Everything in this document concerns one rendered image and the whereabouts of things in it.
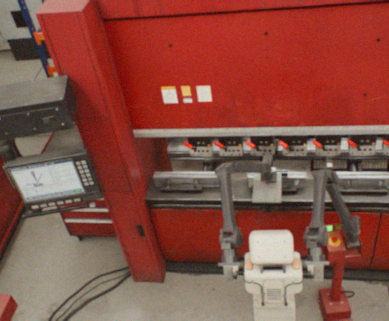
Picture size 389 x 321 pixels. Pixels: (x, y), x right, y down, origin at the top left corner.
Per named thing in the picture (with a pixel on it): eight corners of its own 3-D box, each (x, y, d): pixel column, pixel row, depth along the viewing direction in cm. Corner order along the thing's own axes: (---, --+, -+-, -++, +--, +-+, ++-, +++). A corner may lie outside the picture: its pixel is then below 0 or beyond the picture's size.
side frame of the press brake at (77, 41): (134, 282, 381) (34, 13, 232) (155, 205, 444) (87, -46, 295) (163, 283, 376) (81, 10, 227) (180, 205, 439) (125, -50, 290)
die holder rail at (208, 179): (155, 186, 335) (152, 177, 329) (156, 180, 340) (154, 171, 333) (224, 187, 326) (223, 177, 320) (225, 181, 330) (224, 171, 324)
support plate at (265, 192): (252, 202, 296) (252, 201, 295) (254, 174, 316) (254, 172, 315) (281, 202, 293) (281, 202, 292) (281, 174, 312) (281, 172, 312)
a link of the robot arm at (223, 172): (210, 163, 247) (226, 161, 242) (224, 163, 259) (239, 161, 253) (220, 249, 244) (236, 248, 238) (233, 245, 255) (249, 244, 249)
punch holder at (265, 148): (250, 156, 302) (249, 136, 291) (251, 148, 308) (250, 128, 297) (274, 156, 299) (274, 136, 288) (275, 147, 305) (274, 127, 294)
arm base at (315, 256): (304, 265, 231) (329, 264, 229) (303, 248, 233) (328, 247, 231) (303, 264, 239) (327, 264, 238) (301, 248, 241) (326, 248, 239)
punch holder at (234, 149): (220, 156, 305) (217, 136, 295) (221, 148, 312) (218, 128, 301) (242, 156, 303) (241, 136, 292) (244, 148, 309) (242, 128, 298)
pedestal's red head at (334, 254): (327, 263, 294) (329, 245, 283) (321, 243, 306) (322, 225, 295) (359, 259, 293) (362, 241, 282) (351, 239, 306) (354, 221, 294)
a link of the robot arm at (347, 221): (314, 178, 260) (333, 175, 253) (317, 171, 264) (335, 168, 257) (341, 233, 277) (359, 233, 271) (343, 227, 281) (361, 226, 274)
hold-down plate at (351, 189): (338, 194, 308) (338, 190, 306) (337, 188, 312) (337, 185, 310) (387, 194, 302) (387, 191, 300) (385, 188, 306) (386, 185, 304)
